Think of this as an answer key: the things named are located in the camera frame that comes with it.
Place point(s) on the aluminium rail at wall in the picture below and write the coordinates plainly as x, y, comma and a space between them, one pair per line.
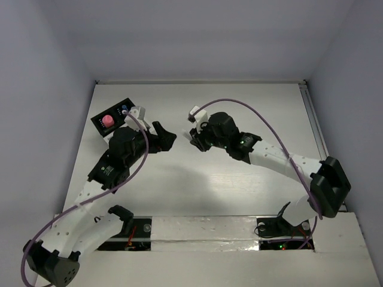
313, 119

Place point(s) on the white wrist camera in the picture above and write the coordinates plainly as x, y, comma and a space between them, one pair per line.
135, 118
198, 116

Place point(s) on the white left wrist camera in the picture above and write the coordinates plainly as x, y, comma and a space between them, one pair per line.
135, 118

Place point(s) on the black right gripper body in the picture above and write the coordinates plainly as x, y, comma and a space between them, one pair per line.
206, 139

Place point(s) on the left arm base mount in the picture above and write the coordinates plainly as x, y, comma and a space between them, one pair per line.
135, 234

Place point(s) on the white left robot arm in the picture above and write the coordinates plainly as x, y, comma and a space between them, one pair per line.
56, 251

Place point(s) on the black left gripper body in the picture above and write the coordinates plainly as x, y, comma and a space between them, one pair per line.
155, 139

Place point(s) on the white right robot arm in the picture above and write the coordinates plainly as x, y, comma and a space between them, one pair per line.
325, 181

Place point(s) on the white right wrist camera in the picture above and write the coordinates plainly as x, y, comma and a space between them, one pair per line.
198, 116

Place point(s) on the black slotted organizer box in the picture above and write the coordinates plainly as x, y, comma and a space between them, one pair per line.
115, 112

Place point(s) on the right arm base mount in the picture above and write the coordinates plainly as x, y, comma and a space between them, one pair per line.
276, 234

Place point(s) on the orange-tipped clear marker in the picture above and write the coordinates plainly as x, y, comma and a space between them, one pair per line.
187, 135

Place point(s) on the pink-capped marker tube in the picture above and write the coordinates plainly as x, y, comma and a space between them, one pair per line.
107, 121

